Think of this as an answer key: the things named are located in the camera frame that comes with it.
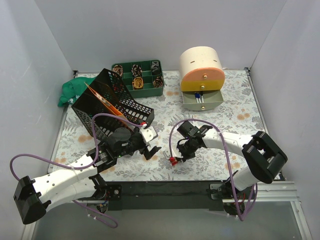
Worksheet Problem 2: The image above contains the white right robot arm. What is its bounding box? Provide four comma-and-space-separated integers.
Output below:
170, 121, 288, 199

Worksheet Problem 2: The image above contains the black mesh file organizer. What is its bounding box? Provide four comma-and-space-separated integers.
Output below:
71, 68, 155, 141

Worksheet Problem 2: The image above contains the floral table mat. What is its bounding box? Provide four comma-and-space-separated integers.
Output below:
49, 70, 281, 182

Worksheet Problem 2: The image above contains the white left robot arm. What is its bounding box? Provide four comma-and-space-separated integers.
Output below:
13, 126, 160, 225

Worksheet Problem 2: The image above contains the round cream drawer cabinet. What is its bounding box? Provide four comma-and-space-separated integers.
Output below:
179, 46, 226, 111

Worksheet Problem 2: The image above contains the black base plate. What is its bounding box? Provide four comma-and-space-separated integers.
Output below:
86, 179, 256, 212

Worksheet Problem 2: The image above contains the orange file folder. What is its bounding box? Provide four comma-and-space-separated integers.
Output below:
84, 83, 134, 130

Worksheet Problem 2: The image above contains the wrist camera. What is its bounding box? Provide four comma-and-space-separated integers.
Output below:
139, 122, 158, 145
163, 149, 182, 166

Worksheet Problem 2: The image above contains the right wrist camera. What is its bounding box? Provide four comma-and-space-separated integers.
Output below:
163, 149, 182, 166

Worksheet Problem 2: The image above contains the small white marker blue cap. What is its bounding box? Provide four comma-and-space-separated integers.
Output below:
194, 92, 202, 103

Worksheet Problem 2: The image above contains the green compartment tray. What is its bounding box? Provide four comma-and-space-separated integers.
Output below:
112, 59, 165, 99

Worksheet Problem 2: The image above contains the green cloth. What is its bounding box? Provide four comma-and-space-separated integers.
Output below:
57, 77, 95, 107

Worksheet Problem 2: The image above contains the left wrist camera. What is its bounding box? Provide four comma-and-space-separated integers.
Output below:
139, 122, 158, 145

